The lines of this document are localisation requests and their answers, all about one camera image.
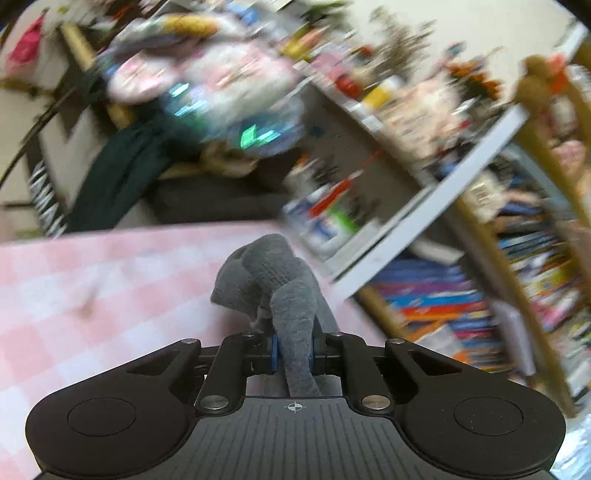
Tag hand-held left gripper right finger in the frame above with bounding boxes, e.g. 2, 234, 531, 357
309, 331, 466, 416

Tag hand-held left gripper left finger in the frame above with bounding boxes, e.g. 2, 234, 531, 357
126, 331, 279, 416

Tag grey sweatshirt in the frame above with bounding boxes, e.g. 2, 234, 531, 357
210, 233, 341, 398

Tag row of leaning books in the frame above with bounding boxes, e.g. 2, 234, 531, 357
369, 258, 509, 372

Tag white jar with green rim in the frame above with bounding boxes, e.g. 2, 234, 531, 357
298, 203, 363, 257

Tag pink checked table mat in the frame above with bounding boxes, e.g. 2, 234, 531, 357
0, 220, 386, 480

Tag black box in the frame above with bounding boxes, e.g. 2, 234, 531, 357
148, 175, 298, 228

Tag red tassel ornament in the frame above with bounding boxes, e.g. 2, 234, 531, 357
311, 152, 372, 217

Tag wooden bookshelf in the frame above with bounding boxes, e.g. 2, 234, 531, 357
355, 28, 591, 418

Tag white shelf unit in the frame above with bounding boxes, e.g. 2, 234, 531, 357
295, 78, 529, 298

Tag dark green cloth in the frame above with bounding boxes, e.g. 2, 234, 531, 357
68, 122, 178, 232

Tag iridescent plastic bag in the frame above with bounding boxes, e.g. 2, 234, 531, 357
161, 83, 306, 160

